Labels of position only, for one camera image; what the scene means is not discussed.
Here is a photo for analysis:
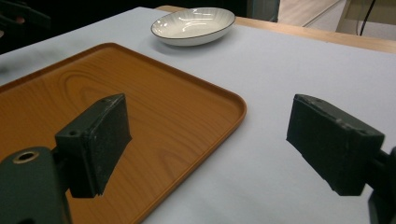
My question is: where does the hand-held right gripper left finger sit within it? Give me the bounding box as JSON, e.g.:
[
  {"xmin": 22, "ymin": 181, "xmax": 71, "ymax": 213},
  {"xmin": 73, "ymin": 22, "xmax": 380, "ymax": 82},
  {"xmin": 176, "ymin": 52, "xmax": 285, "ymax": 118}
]
[{"xmin": 54, "ymin": 92, "xmax": 133, "ymax": 200}]

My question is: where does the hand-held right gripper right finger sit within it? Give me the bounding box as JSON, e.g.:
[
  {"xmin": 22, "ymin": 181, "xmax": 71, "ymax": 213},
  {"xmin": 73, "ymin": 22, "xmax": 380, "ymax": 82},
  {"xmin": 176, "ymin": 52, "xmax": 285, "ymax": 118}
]
[{"xmin": 286, "ymin": 93, "xmax": 386, "ymax": 197}]

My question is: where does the orange wood-grain tray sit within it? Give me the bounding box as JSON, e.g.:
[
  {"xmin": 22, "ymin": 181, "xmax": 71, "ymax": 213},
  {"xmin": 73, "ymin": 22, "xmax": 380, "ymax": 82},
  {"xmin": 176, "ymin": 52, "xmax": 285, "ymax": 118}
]
[{"xmin": 0, "ymin": 42, "xmax": 248, "ymax": 224}]

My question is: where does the beige cabinet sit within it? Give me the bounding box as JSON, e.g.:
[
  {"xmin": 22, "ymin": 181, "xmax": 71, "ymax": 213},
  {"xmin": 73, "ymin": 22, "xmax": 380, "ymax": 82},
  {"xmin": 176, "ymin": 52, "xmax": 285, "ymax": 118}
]
[{"xmin": 335, "ymin": 0, "xmax": 396, "ymax": 41}]

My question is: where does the white dark-rimmed shallow bowl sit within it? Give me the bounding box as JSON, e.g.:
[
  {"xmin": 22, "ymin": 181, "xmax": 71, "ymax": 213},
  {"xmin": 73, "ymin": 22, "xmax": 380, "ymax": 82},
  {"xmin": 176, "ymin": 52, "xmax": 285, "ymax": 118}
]
[{"xmin": 150, "ymin": 7, "xmax": 236, "ymax": 48}]

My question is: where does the dark green stand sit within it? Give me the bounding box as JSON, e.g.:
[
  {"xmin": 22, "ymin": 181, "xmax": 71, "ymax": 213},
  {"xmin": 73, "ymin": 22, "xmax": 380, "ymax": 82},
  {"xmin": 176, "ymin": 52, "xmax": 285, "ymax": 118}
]
[{"xmin": 247, "ymin": 0, "xmax": 281, "ymax": 23}]

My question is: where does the black cable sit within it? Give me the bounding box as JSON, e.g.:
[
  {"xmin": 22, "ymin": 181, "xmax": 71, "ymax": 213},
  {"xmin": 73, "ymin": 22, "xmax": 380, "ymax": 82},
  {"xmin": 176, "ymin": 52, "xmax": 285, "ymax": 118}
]
[{"xmin": 359, "ymin": 0, "xmax": 378, "ymax": 37}]

